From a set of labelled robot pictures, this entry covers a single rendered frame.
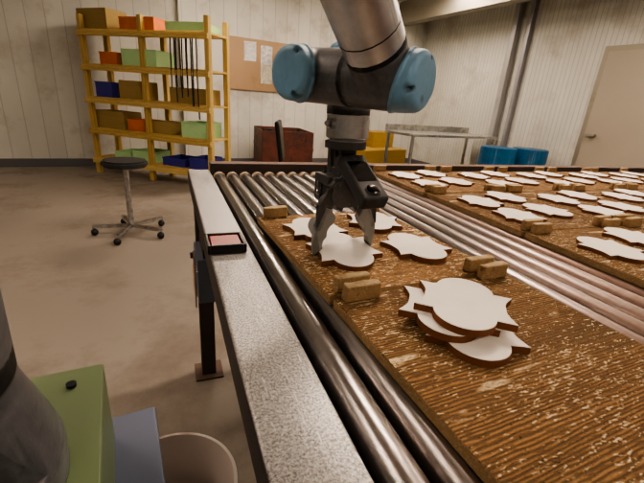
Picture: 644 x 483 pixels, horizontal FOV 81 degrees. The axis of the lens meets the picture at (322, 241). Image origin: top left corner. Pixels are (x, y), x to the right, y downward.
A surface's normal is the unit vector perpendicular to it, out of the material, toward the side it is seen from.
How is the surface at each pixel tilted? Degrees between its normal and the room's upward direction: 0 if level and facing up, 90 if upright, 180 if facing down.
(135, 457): 0
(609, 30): 90
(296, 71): 90
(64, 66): 90
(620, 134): 90
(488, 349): 0
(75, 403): 2
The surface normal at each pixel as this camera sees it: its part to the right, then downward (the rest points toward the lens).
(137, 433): 0.07, -0.93
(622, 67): -0.89, 0.10
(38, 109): 0.46, 0.34
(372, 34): 0.19, 0.80
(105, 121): -0.37, 0.30
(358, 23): -0.11, 0.89
